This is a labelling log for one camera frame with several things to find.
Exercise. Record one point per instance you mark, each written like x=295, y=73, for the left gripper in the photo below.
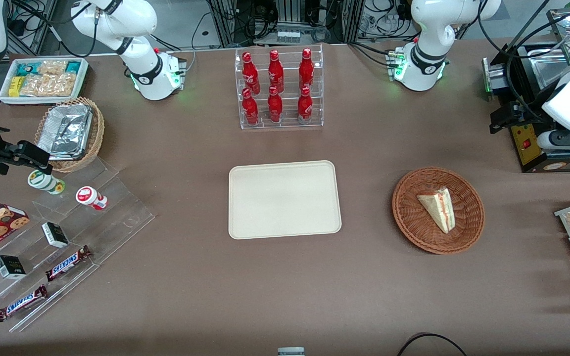
x=526, y=114

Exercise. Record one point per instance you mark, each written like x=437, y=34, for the triangular sandwich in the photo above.
x=438, y=210

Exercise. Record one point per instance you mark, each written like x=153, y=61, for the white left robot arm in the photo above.
x=431, y=34

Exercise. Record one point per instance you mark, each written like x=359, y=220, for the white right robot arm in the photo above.
x=144, y=74

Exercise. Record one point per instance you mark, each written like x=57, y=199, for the silver foil tray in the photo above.
x=65, y=128

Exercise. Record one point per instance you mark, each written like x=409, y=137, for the light tan wicker basket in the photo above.
x=94, y=138

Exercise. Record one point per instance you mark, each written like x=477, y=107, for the brown round wicker basket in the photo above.
x=413, y=222

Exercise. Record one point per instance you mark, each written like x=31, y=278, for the beige plastic serving tray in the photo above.
x=285, y=200

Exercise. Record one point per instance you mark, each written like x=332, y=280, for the black food warmer machine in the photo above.
x=527, y=148

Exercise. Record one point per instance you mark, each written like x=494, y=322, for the green sunflower yogurt cup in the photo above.
x=45, y=181

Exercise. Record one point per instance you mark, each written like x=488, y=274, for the steel warmer pan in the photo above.
x=545, y=66

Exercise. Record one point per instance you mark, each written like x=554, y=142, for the white rectangular snack bin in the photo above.
x=5, y=96

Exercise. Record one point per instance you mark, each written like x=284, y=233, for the yellow snack packet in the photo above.
x=15, y=86

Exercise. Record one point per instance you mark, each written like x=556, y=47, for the clear bag of crackers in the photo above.
x=52, y=67
x=50, y=85

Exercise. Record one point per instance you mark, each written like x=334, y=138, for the red strawberry yogurt cup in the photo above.
x=89, y=197

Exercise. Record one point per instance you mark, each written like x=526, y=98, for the small black carton box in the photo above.
x=9, y=267
x=55, y=235

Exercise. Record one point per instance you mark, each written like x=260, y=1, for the teal snack packet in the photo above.
x=25, y=68
x=73, y=66

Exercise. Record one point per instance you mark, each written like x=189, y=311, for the clear acrylic stepped stand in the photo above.
x=117, y=217

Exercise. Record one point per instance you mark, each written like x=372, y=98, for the brown Snickers bar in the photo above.
x=22, y=303
x=67, y=263

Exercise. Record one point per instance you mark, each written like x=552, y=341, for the red cola bottle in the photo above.
x=305, y=106
x=306, y=69
x=250, y=71
x=275, y=71
x=250, y=109
x=274, y=106

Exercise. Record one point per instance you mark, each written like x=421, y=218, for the clear acrylic bottle rack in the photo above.
x=280, y=121

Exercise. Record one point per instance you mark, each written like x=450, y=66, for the small grey device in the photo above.
x=291, y=351

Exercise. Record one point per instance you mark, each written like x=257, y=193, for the aluminium frame rack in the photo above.
x=290, y=20

